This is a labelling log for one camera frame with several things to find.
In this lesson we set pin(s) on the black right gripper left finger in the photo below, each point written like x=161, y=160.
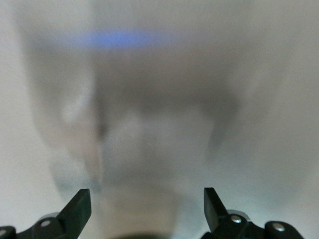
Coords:
x=72, y=214

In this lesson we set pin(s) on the pale green bowl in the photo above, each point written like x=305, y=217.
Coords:
x=159, y=99

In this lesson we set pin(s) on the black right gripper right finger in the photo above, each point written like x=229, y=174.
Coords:
x=216, y=219

